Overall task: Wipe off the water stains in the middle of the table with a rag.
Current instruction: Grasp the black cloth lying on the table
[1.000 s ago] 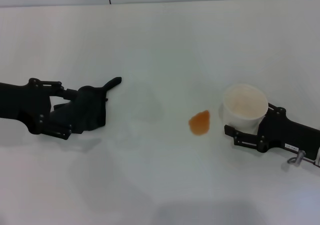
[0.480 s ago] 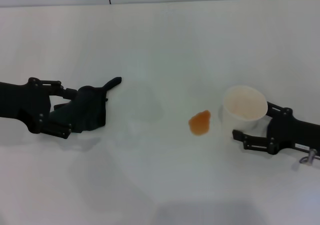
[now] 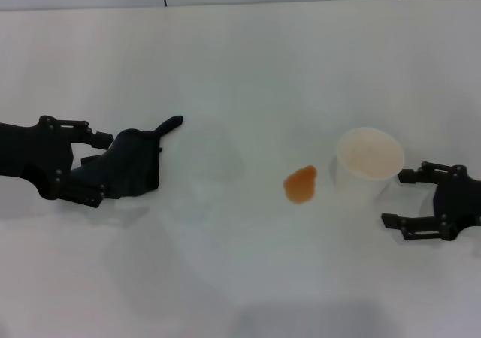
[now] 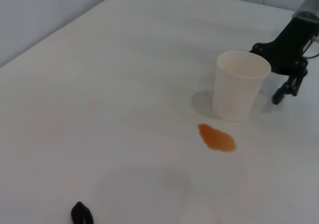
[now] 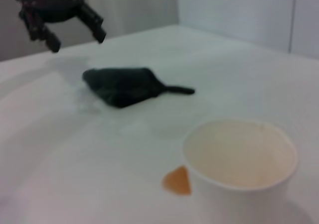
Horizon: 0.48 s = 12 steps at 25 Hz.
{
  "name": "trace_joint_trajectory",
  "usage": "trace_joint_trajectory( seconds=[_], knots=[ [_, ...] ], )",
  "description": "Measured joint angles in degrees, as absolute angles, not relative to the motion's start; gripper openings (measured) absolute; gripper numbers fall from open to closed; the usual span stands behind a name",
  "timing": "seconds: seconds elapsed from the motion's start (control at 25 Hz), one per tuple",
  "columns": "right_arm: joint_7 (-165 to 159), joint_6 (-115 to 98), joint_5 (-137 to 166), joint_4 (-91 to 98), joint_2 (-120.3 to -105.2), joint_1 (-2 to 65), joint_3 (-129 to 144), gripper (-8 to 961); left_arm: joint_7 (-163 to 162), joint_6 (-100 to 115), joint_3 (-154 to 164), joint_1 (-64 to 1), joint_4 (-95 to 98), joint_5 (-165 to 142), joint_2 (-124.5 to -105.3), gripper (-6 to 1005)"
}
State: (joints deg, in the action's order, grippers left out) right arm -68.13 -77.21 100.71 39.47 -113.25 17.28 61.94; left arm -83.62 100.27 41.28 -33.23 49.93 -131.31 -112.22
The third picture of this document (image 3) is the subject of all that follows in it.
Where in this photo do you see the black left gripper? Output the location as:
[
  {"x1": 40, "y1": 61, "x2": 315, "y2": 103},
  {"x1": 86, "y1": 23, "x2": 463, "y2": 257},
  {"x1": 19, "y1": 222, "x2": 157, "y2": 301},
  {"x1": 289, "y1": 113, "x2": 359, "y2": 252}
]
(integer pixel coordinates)
[{"x1": 0, "y1": 115, "x2": 115, "y2": 209}]

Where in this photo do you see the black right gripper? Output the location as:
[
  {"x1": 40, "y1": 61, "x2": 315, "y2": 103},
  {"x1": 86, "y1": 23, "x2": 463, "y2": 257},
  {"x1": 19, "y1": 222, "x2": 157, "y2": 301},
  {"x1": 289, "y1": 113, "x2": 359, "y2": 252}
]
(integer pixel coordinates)
[{"x1": 380, "y1": 161, "x2": 481, "y2": 242}]

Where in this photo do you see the dark blue rag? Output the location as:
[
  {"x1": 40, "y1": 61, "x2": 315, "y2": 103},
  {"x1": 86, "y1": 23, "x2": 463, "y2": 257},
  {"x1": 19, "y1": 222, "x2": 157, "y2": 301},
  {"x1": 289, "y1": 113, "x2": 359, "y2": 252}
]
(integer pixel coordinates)
[{"x1": 70, "y1": 115, "x2": 184, "y2": 201}]

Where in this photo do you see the white paper cup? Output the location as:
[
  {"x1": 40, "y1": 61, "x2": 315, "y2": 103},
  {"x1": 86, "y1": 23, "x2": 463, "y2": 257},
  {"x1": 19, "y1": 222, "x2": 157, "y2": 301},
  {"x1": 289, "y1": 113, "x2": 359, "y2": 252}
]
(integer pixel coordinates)
[{"x1": 334, "y1": 127, "x2": 406, "y2": 207}]

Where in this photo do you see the orange liquid stain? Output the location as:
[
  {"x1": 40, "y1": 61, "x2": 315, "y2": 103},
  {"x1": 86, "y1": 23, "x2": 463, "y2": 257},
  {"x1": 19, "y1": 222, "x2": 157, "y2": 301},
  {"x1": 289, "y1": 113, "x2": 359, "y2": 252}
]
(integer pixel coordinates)
[{"x1": 283, "y1": 164, "x2": 319, "y2": 205}]

